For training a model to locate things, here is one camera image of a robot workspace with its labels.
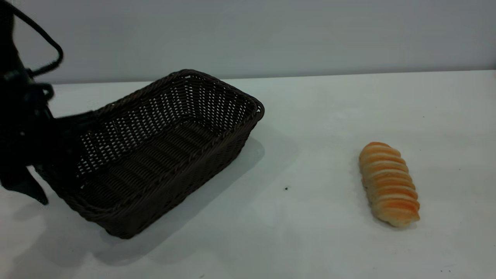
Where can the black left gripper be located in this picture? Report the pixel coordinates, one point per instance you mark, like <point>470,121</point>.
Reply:
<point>23,124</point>

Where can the dark brown woven basket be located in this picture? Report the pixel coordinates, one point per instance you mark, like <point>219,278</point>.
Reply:
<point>162,155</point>

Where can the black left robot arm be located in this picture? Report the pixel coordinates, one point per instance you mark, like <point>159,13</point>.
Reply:
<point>5,38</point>

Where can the orange ridged bread roll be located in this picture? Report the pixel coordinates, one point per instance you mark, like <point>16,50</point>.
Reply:
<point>389,186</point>

